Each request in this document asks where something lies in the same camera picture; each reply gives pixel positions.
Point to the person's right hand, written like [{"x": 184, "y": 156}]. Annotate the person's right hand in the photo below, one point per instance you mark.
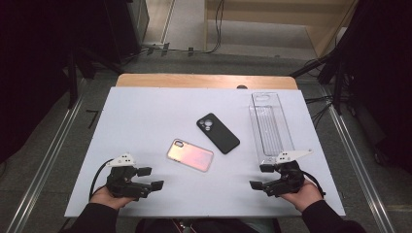
[{"x": 306, "y": 195}]

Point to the black curtain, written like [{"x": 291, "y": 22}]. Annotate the black curtain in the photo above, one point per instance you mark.
[
  {"x": 382, "y": 81},
  {"x": 32, "y": 64}
]

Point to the black phone case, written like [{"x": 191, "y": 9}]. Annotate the black phone case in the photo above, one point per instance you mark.
[{"x": 220, "y": 134}]

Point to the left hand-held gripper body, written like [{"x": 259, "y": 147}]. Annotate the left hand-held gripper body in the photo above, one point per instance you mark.
[{"x": 124, "y": 186}]

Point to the black stand legs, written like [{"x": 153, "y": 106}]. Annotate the black stand legs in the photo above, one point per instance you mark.
[
  {"x": 338, "y": 84},
  {"x": 73, "y": 81}
]

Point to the black cabinet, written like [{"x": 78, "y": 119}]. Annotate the black cabinet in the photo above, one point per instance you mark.
[{"x": 113, "y": 26}]

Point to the white board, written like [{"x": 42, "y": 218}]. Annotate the white board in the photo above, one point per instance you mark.
[{"x": 149, "y": 129}]

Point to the wooden table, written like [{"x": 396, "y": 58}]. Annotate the wooden table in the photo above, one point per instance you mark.
[{"x": 194, "y": 81}]

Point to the wooden shelf unit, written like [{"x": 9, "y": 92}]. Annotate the wooden shelf unit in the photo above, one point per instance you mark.
[{"x": 324, "y": 32}]

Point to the pink iridescent phone case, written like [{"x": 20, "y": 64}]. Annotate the pink iridescent phone case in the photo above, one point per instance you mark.
[{"x": 191, "y": 156}]

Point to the metal floor rail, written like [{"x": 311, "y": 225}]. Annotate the metal floor rail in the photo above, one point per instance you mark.
[
  {"x": 359, "y": 168},
  {"x": 45, "y": 168}
]

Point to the person's left hand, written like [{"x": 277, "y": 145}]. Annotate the person's left hand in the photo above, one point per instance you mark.
[{"x": 108, "y": 200}]

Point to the clear plastic rack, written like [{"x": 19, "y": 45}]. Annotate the clear plastic rack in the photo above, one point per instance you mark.
[{"x": 270, "y": 126}]

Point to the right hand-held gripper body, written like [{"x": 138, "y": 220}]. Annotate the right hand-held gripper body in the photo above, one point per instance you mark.
[{"x": 288, "y": 181}]

